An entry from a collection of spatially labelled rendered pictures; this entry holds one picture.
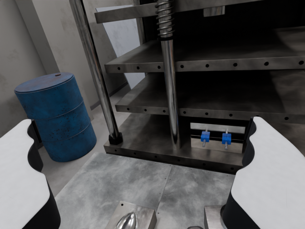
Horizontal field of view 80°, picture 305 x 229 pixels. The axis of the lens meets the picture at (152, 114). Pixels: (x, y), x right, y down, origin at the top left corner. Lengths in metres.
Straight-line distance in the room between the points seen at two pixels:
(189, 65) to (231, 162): 0.54
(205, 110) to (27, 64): 2.50
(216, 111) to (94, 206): 0.72
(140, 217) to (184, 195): 0.23
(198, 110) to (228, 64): 0.27
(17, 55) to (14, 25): 0.35
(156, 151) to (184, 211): 0.41
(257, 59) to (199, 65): 0.23
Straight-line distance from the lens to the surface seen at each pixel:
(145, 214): 0.77
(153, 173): 0.98
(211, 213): 0.71
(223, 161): 1.05
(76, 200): 1.01
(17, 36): 2.99
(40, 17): 2.86
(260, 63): 0.89
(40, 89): 2.19
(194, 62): 0.89
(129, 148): 1.18
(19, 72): 2.94
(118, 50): 3.57
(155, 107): 1.04
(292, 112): 1.02
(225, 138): 1.03
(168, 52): 0.85
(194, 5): 0.89
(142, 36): 1.61
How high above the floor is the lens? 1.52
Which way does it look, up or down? 29 degrees down
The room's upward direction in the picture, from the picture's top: 9 degrees counter-clockwise
